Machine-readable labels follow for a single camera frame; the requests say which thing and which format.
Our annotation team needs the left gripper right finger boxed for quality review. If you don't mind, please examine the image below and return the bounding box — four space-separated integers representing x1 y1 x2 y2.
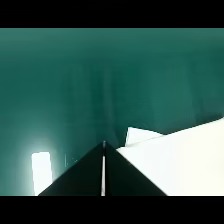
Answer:
103 141 168 197

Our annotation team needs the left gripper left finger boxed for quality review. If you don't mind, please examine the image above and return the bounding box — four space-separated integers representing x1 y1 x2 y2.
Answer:
38 141 105 197

